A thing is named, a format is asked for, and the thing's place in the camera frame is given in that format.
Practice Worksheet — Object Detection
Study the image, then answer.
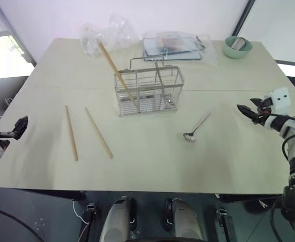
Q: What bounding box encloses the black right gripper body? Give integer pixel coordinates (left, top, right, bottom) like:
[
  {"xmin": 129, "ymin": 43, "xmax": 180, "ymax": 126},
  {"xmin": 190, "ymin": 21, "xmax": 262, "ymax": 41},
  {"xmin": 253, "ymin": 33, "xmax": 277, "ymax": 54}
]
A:
[{"xmin": 252, "ymin": 96, "xmax": 274, "ymax": 124}]

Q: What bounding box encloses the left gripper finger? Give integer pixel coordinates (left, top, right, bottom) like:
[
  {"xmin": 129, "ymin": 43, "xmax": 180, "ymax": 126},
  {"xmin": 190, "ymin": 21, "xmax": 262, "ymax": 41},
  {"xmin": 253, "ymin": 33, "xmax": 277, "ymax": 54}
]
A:
[
  {"xmin": 13, "ymin": 128, "xmax": 25, "ymax": 141},
  {"xmin": 14, "ymin": 115, "xmax": 29, "ymax": 132}
]

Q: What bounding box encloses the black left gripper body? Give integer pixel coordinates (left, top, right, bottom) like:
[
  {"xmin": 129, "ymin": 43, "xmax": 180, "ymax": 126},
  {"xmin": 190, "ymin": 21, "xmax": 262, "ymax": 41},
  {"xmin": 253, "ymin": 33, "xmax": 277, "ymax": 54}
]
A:
[{"xmin": 0, "ymin": 127, "xmax": 18, "ymax": 147}]

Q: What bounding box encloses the wooden chopstick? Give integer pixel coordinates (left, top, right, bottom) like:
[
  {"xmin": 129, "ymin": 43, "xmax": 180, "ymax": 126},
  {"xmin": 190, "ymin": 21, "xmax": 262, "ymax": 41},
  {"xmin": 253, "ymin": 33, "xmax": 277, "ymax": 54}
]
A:
[
  {"xmin": 64, "ymin": 105, "xmax": 79, "ymax": 162},
  {"xmin": 84, "ymin": 107, "xmax": 114, "ymax": 159},
  {"xmin": 98, "ymin": 42, "xmax": 139, "ymax": 109}
]

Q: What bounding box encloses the metal spoon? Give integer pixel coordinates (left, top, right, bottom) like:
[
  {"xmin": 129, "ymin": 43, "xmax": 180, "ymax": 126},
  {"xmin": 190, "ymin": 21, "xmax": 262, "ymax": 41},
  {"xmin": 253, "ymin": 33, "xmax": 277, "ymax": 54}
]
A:
[{"xmin": 182, "ymin": 112, "xmax": 212, "ymax": 144}]

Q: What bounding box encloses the light green bowl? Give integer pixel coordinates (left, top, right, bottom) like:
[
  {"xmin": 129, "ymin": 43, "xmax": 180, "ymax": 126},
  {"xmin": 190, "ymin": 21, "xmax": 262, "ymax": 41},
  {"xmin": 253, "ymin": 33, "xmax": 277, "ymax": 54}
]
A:
[{"xmin": 222, "ymin": 36, "xmax": 253, "ymax": 59}]

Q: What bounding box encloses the grey metal object in bowl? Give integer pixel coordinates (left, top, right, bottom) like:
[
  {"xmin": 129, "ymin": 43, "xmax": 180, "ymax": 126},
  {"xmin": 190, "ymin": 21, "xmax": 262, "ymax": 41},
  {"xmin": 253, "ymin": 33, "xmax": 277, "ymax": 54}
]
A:
[{"xmin": 231, "ymin": 37, "xmax": 248, "ymax": 51}]

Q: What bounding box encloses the clear plastic bag with tray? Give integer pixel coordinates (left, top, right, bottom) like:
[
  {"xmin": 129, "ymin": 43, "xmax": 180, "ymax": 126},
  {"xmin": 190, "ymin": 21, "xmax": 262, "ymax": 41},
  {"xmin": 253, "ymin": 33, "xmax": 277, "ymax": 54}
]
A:
[{"xmin": 140, "ymin": 30, "xmax": 218, "ymax": 67}]

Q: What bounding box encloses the colourful small items packet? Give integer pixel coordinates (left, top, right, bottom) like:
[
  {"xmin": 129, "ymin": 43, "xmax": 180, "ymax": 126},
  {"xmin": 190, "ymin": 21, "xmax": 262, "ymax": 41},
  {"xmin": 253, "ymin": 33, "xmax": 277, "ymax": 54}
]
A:
[{"xmin": 157, "ymin": 36, "xmax": 181, "ymax": 50}]

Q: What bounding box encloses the black table foot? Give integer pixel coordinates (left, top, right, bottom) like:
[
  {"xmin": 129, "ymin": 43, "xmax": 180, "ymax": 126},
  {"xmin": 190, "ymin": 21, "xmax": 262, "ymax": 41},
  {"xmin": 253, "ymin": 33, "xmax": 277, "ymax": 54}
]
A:
[
  {"xmin": 86, "ymin": 203, "xmax": 98, "ymax": 223},
  {"xmin": 215, "ymin": 207, "xmax": 233, "ymax": 242}
]

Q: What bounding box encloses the blue-grey flat tray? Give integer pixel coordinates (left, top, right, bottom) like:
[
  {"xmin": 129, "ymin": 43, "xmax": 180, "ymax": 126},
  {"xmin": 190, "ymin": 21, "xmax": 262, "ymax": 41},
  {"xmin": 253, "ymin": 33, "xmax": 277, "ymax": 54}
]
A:
[{"xmin": 142, "ymin": 37, "xmax": 203, "ymax": 62}]

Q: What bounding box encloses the grey rounded robot leg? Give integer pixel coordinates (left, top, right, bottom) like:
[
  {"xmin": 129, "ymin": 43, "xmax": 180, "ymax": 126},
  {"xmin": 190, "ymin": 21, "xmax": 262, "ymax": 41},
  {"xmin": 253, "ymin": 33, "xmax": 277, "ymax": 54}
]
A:
[
  {"xmin": 162, "ymin": 198, "xmax": 204, "ymax": 242},
  {"xmin": 99, "ymin": 196, "xmax": 138, "ymax": 242}
]

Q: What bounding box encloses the crumpled clear plastic bag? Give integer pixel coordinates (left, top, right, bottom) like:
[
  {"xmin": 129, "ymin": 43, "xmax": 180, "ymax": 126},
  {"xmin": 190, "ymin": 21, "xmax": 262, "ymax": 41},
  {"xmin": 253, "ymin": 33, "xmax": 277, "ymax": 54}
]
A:
[{"xmin": 80, "ymin": 14, "xmax": 136, "ymax": 59}]

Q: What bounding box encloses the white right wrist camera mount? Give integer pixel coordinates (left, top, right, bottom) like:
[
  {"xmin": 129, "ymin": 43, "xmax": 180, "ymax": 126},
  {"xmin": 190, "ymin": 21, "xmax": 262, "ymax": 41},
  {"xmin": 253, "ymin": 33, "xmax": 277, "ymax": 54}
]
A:
[{"xmin": 264, "ymin": 86, "xmax": 293, "ymax": 117}]

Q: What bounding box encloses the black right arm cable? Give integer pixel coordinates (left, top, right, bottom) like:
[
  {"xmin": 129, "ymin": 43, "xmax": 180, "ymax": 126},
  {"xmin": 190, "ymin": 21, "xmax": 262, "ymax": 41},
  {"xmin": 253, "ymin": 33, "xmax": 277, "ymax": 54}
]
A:
[{"xmin": 281, "ymin": 132, "xmax": 295, "ymax": 160}]

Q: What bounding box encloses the grey window frame post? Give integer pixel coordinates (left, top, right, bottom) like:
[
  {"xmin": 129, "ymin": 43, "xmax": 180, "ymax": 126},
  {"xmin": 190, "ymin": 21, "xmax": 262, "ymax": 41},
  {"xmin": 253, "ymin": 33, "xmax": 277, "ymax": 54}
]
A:
[{"xmin": 0, "ymin": 0, "xmax": 37, "ymax": 68}]

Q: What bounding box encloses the black floor cable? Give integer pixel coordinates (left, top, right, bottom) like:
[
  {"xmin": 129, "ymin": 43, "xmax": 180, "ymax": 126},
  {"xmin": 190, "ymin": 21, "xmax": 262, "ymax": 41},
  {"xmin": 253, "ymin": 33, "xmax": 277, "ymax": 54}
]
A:
[{"xmin": 0, "ymin": 203, "xmax": 45, "ymax": 242}]

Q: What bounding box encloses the dark wall panel frame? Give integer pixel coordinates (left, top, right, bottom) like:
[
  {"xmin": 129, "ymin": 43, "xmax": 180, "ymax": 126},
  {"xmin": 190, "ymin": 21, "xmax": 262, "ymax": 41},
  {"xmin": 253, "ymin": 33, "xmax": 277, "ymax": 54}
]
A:
[{"xmin": 231, "ymin": 0, "xmax": 257, "ymax": 37}]

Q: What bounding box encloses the metal wire cutlery basket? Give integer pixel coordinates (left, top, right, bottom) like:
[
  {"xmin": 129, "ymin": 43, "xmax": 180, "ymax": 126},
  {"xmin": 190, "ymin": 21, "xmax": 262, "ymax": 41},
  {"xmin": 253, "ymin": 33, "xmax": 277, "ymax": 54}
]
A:
[{"xmin": 114, "ymin": 58, "xmax": 186, "ymax": 118}]

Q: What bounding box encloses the white floor cable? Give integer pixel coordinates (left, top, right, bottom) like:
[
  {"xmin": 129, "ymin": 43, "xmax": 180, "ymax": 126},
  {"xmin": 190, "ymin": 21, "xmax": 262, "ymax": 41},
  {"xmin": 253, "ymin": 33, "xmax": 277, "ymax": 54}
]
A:
[{"xmin": 72, "ymin": 200, "xmax": 93, "ymax": 242}]

